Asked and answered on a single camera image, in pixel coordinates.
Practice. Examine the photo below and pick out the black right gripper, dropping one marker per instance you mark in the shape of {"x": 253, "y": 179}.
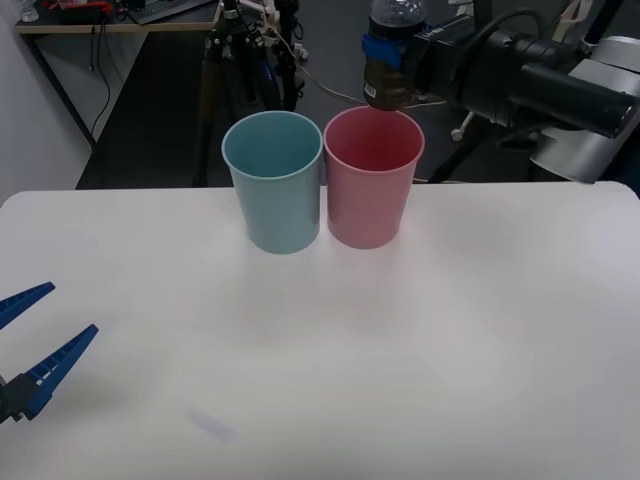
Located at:
{"x": 442, "y": 70}

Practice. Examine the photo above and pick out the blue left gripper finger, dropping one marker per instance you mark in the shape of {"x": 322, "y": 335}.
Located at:
{"x": 55, "y": 367}
{"x": 22, "y": 301}

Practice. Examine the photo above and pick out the small dark-drink plastic bottle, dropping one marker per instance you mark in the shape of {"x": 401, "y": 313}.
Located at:
{"x": 385, "y": 85}

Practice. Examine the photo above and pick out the pink plastic bin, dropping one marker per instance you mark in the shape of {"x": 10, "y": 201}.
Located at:
{"x": 365, "y": 210}

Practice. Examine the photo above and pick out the pale blue plastic bin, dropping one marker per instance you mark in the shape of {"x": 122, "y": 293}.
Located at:
{"x": 280, "y": 215}

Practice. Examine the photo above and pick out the black keyboard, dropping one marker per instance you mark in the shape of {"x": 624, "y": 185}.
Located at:
{"x": 160, "y": 10}

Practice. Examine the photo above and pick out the dark desk with wooden edge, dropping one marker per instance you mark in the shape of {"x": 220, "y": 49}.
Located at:
{"x": 75, "y": 25}

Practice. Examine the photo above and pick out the clear plastic bottle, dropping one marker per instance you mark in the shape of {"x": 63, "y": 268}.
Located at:
{"x": 29, "y": 11}

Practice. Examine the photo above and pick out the red item on desk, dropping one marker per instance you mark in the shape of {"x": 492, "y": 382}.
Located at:
{"x": 95, "y": 7}

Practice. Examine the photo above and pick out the black camera tripod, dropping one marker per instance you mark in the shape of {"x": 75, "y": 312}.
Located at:
{"x": 215, "y": 50}

